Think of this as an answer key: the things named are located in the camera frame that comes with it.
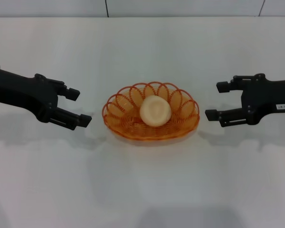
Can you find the orange woven plastic basket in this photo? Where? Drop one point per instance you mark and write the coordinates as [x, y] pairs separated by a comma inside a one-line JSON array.
[[180, 124]]

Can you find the round tan bread bun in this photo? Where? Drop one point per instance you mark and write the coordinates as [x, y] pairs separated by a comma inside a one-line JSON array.
[[154, 111]]

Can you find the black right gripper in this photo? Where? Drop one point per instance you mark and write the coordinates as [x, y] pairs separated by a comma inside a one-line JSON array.
[[263, 97]]

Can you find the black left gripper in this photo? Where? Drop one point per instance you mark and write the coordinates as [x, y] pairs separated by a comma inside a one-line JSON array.
[[21, 91]]

